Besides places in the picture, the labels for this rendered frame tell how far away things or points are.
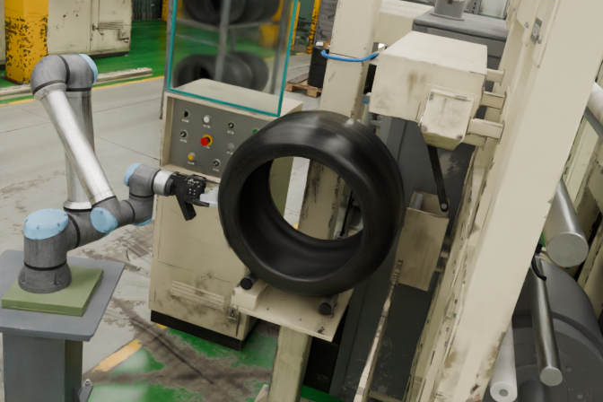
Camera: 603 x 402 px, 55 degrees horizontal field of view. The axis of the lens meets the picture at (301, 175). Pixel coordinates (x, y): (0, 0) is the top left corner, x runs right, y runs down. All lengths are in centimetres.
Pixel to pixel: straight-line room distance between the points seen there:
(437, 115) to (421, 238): 87
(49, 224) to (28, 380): 67
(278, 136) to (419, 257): 71
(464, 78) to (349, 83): 75
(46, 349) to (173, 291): 83
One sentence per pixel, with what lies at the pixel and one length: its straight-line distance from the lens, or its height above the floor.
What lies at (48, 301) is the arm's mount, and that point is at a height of 64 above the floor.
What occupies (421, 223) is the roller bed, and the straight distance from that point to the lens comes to 208.
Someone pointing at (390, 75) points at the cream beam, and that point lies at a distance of 139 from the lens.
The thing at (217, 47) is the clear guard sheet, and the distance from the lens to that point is 262.
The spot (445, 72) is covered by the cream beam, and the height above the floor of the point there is 177.
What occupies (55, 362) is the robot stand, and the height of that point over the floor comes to 35.
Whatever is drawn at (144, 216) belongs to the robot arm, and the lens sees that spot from 218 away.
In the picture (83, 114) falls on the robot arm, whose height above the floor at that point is 127.
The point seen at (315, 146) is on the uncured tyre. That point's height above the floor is 144.
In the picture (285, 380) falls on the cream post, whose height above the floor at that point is 25.
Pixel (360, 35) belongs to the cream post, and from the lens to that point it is 202.
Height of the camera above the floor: 198
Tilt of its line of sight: 21 degrees down
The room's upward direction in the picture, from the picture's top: 10 degrees clockwise
